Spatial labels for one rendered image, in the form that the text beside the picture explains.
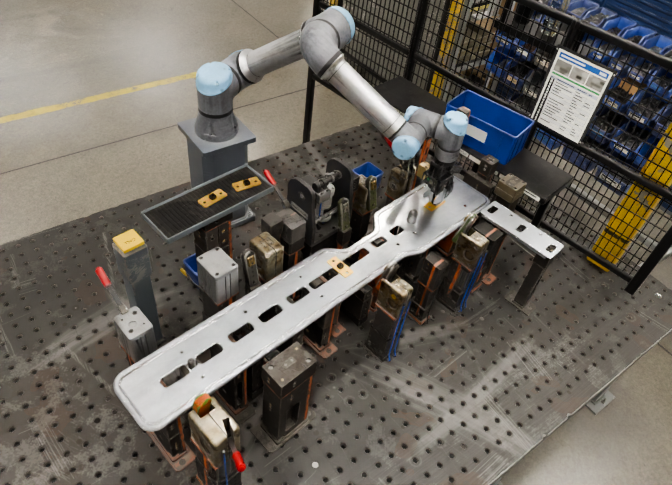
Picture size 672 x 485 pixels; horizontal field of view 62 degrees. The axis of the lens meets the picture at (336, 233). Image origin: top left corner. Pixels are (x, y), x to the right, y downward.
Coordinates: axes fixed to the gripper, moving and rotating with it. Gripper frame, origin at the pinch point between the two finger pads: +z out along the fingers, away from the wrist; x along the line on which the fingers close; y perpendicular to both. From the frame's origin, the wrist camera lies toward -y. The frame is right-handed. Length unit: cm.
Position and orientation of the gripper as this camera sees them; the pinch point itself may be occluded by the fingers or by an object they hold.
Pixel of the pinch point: (435, 199)
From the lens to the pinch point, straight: 197.6
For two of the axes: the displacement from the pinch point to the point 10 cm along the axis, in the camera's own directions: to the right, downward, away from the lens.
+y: -7.2, 4.5, -5.3
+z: -0.9, 7.0, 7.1
